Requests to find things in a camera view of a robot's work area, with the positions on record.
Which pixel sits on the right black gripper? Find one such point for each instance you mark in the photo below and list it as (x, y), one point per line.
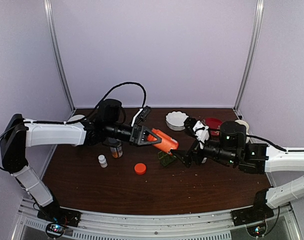
(186, 156)

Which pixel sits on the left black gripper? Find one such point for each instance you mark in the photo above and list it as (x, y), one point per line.
(141, 132)

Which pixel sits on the orange pill bottle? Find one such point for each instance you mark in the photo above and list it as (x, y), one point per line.
(167, 144)

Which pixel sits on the green weekly pill organizer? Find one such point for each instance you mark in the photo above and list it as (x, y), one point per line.
(165, 159)

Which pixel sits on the grey lid pill bottle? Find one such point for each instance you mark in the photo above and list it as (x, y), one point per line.
(116, 149)

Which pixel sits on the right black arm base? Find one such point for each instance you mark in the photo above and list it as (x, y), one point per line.
(254, 216)

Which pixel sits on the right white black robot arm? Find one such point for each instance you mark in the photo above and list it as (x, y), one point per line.
(233, 149)

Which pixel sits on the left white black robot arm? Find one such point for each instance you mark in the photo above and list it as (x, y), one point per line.
(79, 130)

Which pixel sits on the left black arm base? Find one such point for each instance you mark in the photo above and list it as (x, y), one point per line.
(59, 219)

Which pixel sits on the white fluted ceramic bowl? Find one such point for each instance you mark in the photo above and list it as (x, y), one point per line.
(175, 120)

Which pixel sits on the red floral plate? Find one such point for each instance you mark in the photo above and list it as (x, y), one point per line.
(214, 125)

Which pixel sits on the small white pill bottle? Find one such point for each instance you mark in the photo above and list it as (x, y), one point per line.
(102, 161)

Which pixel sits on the cream ceramic mug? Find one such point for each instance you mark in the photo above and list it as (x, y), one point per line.
(244, 123)

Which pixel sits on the paper cup with orange contents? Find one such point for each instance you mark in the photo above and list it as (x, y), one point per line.
(76, 118)

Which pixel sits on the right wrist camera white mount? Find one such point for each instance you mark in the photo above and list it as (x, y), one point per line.
(196, 129)

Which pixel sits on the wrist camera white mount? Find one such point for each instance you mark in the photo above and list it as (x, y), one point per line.
(141, 115)
(196, 129)

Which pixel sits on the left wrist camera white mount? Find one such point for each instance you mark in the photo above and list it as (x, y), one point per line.
(141, 115)

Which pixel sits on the front aluminium rail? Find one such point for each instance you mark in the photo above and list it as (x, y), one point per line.
(217, 225)

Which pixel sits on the right aluminium frame post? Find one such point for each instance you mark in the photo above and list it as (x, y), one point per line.
(256, 29)

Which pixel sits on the aluminium frame post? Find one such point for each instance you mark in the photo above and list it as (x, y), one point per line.
(256, 29)
(57, 55)

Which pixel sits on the left aluminium frame post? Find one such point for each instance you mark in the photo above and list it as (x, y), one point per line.
(57, 55)

